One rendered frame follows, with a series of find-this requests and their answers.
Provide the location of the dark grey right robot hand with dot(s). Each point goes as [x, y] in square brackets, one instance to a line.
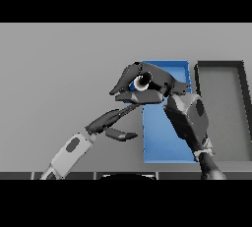
[159, 79]

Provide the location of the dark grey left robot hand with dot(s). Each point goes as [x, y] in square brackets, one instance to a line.
[106, 120]

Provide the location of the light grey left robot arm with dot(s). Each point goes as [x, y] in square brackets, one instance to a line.
[67, 155]

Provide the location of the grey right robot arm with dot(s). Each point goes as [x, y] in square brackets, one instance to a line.
[190, 123]

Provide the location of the blue bin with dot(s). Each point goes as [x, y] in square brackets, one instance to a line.
[164, 132]

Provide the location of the dark grey bin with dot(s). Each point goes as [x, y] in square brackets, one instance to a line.
[223, 113]

